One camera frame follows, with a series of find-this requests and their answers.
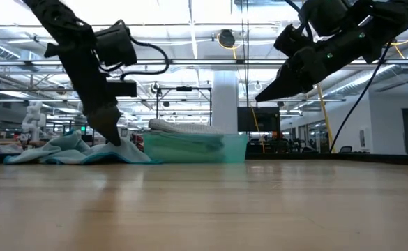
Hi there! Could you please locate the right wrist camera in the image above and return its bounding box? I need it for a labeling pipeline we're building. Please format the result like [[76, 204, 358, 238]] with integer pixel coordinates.
[[273, 24, 312, 56]]

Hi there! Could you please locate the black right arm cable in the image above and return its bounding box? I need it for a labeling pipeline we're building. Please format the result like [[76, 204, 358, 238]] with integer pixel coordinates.
[[328, 41, 393, 153]]

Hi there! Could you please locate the black hanging cable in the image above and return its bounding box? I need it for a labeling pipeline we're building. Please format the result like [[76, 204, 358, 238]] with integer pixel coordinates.
[[240, 0, 250, 134]]

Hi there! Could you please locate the black left camera cable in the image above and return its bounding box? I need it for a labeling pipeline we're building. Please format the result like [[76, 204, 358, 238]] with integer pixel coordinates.
[[119, 38, 171, 82]]

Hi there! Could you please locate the black ceiling cable reel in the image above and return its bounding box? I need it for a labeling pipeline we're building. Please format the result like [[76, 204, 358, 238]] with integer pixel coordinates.
[[217, 29, 236, 49]]

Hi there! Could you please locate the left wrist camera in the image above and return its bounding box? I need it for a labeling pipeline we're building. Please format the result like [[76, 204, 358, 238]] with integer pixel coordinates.
[[106, 79, 137, 98]]

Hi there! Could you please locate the black wall monitor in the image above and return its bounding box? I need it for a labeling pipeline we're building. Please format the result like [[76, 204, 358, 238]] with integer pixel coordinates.
[[237, 106, 281, 133]]

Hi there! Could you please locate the yellow hanging cable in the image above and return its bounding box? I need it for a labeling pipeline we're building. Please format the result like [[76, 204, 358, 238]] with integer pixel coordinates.
[[317, 83, 336, 153]]

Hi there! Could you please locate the black metal table frame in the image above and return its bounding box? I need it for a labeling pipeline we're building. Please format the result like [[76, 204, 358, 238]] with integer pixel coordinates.
[[0, 152, 408, 167]]

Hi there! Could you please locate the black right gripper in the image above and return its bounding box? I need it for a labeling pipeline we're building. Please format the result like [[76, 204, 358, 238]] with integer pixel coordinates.
[[255, 29, 391, 103]]

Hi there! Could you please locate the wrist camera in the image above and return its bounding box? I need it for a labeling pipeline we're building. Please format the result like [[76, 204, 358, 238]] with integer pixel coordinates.
[[273, 24, 312, 56], [106, 79, 137, 98]]

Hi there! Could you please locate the teal plastic bin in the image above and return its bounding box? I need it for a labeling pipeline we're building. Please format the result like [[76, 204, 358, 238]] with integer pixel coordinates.
[[142, 132, 249, 164]]

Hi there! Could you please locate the red background object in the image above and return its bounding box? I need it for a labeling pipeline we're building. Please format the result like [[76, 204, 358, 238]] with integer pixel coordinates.
[[130, 133, 144, 151]]

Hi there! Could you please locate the white building column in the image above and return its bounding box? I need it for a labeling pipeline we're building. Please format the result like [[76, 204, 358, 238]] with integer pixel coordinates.
[[211, 70, 239, 135]]

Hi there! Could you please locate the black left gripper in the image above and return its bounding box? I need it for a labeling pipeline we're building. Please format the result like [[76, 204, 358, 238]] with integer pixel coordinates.
[[62, 48, 123, 147]]

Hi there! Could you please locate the light blue microfiber towel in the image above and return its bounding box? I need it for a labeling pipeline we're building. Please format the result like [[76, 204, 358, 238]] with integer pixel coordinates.
[[3, 130, 163, 165]]

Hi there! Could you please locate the light grey microfiber towel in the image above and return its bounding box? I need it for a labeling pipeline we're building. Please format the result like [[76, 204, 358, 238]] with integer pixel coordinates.
[[148, 118, 225, 135]]

